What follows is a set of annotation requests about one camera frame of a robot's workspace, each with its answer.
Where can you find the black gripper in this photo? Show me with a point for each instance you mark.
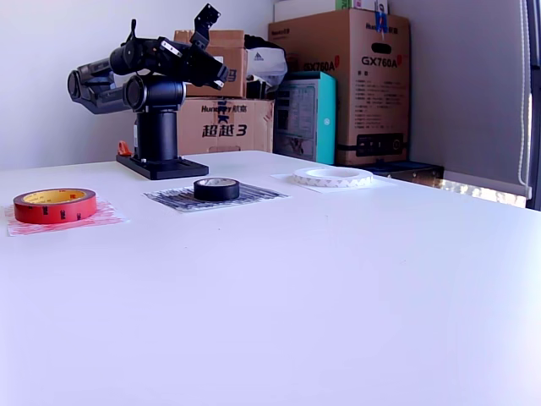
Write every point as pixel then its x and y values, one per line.
pixel 194 65

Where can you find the black tape roll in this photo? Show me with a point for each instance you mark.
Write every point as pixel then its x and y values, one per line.
pixel 215 193

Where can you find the white tape roll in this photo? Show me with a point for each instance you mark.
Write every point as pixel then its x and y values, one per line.
pixel 329 182

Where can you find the red tape roll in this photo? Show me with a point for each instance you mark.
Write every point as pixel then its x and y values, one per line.
pixel 50 213

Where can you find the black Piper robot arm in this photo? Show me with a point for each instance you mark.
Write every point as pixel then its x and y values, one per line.
pixel 158 127

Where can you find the blue tape strip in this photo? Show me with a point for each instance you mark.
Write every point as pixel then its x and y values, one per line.
pixel 381 21

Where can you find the small labelled cardboard box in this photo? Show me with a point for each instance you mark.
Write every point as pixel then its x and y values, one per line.
pixel 230 46

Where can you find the white adidas bag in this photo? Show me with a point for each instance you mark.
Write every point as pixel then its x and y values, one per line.
pixel 266 61

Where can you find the Huntkey printed cardboard box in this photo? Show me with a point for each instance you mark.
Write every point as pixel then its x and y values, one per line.
pixel 236 127

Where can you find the teal product box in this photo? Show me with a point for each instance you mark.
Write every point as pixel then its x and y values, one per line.
pixel 325 122

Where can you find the orange clamp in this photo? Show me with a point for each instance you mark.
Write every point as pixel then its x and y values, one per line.
pixel 123 149

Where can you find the black scribbled paper sheet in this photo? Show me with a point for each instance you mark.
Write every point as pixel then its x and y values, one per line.
pixel 258 195

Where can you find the green white carton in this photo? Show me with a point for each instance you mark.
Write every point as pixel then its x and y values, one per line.
pixel 344 4

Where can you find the large GX760A cardboard box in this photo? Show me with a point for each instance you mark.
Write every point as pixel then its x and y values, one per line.
pixel 372 105

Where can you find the white printed carton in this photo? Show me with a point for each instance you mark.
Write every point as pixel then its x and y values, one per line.
pixel 367 4

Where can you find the red scribbled paper sheet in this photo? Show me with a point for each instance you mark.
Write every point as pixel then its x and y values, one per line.
pixel 105 217

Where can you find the plain white paper sheet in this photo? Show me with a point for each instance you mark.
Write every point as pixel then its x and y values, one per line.
pixel 380 182

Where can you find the black box with trim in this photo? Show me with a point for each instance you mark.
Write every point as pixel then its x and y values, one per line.
pixel 414 173

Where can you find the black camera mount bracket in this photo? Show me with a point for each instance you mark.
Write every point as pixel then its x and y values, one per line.
pixel 202 25

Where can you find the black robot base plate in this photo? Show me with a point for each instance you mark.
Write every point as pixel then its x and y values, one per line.
pixel 169 169

